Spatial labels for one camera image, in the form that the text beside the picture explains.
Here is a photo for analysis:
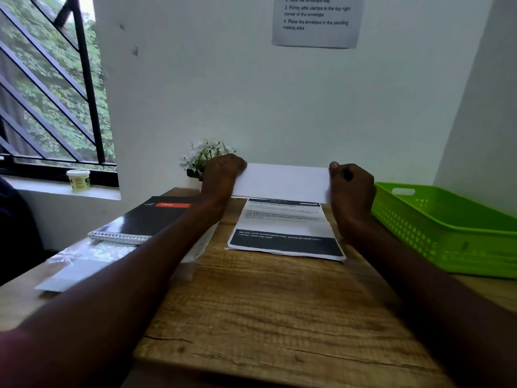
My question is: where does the black window grille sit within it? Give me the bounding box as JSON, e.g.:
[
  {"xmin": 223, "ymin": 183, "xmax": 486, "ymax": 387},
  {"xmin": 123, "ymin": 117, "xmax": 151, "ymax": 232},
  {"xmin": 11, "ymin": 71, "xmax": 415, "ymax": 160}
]
[{"xmin": 0, "ymin": 0, "xmax": 120, "ymax": 188}]

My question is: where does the person's left forearm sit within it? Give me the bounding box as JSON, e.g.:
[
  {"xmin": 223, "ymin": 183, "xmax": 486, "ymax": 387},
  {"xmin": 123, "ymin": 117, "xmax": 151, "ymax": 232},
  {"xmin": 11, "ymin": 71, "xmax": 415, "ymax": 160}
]
[{"xmin": 0, "ymin": 197, "xmax": 227, "ymax": 388}]

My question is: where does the small cream jar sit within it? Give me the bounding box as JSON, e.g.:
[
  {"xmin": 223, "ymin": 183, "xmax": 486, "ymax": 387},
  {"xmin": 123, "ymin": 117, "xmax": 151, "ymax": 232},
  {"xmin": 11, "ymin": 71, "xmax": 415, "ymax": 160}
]
[{"xmin": 66, "ymin": 169, "xmax": 92, "ymax": 193}]

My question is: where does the person's right forearm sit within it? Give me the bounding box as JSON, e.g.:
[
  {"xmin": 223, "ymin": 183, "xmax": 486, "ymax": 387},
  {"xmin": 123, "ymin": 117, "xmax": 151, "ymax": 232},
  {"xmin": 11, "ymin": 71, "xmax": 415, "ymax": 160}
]
[{"xmin": 343, "ymin": 221, "xmax": 517, "ymax": 388}]

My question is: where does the green plastic basket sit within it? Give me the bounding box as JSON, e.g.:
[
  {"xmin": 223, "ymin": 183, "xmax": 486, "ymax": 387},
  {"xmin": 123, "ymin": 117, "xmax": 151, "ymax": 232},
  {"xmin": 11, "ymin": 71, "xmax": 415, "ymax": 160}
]
[{"xmin": 371, "ymin": 182, "xmax": 517, "ymax": 279}]

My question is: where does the paper notice sheet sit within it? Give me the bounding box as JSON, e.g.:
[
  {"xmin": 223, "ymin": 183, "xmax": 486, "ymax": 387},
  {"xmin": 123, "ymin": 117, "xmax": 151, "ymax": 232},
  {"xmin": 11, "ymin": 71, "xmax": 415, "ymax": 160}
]
[{"xmin": 271, "ymin": 0, "xmax": 367, "ymax": 50}]

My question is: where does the black backpack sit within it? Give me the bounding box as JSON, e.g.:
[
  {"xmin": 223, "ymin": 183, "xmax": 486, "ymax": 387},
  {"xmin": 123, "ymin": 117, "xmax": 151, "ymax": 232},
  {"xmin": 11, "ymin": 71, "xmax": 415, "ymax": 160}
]
[{"xmin": 0, "ymin": 177, "xmax": 47, "ymax": 286}]

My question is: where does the person's right hand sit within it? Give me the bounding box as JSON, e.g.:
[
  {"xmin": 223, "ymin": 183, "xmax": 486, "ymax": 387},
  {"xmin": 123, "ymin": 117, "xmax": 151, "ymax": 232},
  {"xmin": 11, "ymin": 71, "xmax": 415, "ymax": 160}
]
[{"xmin": 328, "ymin": 161, "xmax": 378, "ymax": 239}]

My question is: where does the person's left hand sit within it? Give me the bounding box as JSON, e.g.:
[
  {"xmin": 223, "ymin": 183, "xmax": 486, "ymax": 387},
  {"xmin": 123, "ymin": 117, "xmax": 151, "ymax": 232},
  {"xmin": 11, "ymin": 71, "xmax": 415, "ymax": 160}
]
[{"xmin": 200, "ymin": 154, "xmax": 248, "ymax": 217}]

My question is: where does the black spiral notebook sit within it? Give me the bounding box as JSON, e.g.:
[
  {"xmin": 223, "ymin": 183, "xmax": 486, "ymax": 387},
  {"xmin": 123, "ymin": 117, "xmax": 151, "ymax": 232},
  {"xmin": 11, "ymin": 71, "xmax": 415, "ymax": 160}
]
[{"xmin": 88, "ymin": 196, "xmax": 199, "ymax": 246}]

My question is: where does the white flower plant in pot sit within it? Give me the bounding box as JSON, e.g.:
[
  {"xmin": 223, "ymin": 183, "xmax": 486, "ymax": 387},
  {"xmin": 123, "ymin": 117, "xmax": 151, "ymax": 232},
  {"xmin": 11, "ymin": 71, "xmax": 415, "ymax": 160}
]
[{"xmin": 179, "ymin": 137, "xmax": 237, "ymax": 182}]

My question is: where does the white window sill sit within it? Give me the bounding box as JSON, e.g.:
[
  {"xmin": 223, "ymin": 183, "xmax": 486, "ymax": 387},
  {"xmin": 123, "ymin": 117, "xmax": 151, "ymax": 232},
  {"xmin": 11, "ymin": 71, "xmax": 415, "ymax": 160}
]
[{"xmin": 0, "ymin": 175, "xmax": 122, "ymax": 202}]

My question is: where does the clear plastic sleeve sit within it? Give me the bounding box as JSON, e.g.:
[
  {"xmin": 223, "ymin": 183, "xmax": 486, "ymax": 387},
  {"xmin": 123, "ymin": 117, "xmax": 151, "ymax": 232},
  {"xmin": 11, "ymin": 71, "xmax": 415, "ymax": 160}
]
[{"xmin": 34, "ymin": 226, "xmax": 219, "ymax": 294}]

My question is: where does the printed sheet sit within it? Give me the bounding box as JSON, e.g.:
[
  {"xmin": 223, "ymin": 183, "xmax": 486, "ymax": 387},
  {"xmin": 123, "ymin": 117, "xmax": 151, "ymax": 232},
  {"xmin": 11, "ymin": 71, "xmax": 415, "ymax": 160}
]
[
  {"xmin": 225, "ymin": 197, "xmax": 347, "ymax": 262},
  {"xmin": 230, "ymin": 163, "xmax": 333, "ymax": 205}
]

